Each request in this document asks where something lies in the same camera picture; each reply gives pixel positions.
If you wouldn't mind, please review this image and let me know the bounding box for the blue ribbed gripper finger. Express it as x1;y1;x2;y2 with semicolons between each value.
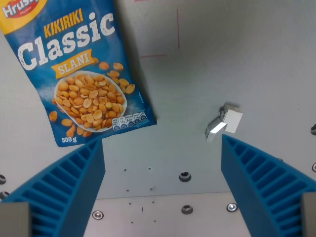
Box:
0;138;107;237
220;134;316;237

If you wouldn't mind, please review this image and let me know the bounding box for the blue peanut snack bag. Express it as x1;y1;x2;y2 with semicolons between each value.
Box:
0;0;158;148

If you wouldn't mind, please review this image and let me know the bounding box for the small silver metal bracket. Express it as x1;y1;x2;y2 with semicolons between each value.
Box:
204;102;244;143

